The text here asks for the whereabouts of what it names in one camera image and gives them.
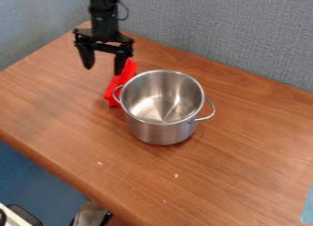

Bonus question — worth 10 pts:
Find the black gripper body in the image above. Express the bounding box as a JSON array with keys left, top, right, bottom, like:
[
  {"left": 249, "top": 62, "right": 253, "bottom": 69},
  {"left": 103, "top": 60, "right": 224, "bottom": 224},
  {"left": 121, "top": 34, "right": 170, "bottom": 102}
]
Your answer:
[{"left": 74, "top": 10, "right": 134, "bottom": 57}]

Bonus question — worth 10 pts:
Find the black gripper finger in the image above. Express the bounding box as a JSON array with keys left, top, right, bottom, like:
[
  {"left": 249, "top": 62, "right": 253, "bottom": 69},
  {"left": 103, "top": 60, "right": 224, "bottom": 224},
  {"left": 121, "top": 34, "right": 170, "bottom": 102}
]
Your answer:
[
  {"left": 114, "top": 50, "right": 130, "bottom": 75},
  {"left": 78, "top": 44, "right": 95, "bottom": 70}
]

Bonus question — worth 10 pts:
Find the grey black object under table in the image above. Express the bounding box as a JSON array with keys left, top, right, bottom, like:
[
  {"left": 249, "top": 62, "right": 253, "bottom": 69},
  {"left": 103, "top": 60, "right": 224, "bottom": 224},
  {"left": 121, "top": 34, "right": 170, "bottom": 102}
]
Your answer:
[{"left": 70, "top": 200, "right": 114, "bottom": 226}]

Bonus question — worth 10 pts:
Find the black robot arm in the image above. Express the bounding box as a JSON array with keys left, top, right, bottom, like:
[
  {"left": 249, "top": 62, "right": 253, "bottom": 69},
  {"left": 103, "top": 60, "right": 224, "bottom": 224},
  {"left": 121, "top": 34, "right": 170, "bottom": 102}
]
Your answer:
[{"left": 74, "top": 0, "right": 136, "bottom": 75}]

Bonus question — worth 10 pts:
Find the stainless steel pot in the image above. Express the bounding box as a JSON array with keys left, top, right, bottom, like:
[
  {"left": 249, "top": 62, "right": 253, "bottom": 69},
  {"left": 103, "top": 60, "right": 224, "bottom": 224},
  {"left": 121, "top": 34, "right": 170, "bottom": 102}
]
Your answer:
[{"left": 113, "top": 70, "right": 217, "bottom": 145}]

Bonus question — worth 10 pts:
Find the red plastic block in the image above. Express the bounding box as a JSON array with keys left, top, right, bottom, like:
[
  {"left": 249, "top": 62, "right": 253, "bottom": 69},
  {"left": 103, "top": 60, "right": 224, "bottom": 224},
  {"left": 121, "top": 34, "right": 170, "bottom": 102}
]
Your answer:
[{"left": 103, "top": 58, "right": 137, "bottom": 107}]

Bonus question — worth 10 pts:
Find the white black device corner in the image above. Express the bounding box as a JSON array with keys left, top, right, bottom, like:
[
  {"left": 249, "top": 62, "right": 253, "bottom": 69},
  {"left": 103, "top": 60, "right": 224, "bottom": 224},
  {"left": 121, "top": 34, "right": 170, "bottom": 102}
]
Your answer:
[{"left": 0, "top": 202, "right": 43, "bottom": 226}]

